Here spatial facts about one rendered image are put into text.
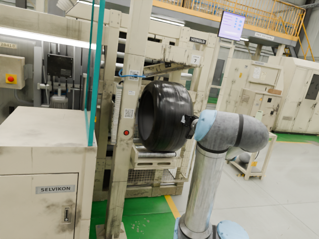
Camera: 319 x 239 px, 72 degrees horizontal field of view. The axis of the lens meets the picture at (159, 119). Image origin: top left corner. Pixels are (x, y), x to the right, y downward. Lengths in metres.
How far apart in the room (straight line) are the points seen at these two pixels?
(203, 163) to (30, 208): 0.73
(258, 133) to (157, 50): 1.35
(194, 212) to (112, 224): 1.30
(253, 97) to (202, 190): 5.12
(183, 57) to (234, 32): 3.71
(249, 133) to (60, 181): 0.76
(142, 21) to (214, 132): 1.10
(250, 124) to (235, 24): 5.00
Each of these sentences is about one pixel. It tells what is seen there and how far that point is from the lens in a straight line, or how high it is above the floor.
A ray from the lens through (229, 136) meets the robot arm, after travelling 0.75.
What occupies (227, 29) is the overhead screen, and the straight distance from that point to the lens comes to 5.57.
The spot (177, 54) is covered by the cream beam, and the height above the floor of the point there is 1.71.
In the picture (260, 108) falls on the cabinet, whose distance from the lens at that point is 6.14.
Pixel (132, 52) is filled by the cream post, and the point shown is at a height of 1.66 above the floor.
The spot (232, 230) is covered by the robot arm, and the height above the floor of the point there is 0.96.
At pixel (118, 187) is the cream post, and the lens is 1.96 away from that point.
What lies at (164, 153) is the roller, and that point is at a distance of 1.83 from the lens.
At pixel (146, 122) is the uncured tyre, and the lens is 2.11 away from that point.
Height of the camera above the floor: 1.67
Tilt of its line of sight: 16 degrees down
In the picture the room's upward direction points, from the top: 10 degrees clockwise
